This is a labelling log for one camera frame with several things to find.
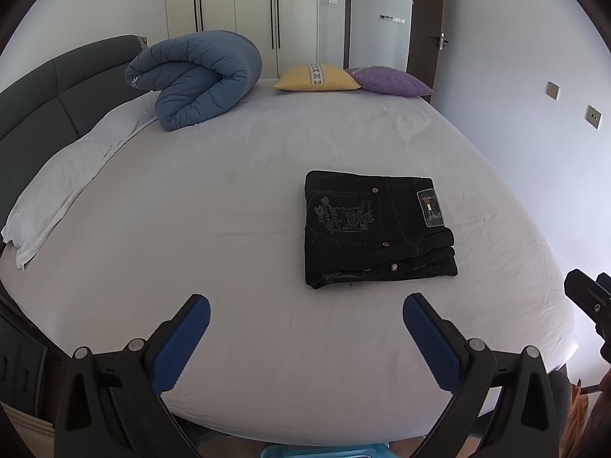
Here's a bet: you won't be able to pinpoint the black denim pants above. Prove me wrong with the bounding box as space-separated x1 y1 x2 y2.
304 171 458 290

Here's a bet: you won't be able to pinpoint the right hand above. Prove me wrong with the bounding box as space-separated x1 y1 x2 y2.
559 372 611 458

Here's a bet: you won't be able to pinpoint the white pillow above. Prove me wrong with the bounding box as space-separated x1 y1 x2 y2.
1 91 160 270

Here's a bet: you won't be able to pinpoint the white bed sheet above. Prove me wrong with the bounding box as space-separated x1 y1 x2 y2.
1 81 577 445

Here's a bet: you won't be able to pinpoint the dark grey headboard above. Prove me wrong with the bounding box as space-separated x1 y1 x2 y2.
0 35 146 222

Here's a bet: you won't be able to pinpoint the purple cushion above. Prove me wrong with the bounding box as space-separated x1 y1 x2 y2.
347 66 434 97

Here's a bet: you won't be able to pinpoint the blue rolled duvet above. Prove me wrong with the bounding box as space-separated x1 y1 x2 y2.
124 30 262 131

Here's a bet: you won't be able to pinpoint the brown door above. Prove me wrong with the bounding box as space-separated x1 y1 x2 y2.
407 0 448 89

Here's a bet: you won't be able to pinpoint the yellow cushion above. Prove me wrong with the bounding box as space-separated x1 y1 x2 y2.
275 63 360 92

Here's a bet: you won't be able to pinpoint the wall socket lower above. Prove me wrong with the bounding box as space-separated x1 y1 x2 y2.
585 105 602 129

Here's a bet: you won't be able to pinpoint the wall socket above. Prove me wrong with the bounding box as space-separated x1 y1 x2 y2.
585 105 602 129
546 82 560 100

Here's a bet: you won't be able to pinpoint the wall socket upper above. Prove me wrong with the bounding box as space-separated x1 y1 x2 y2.
546 82 560 100

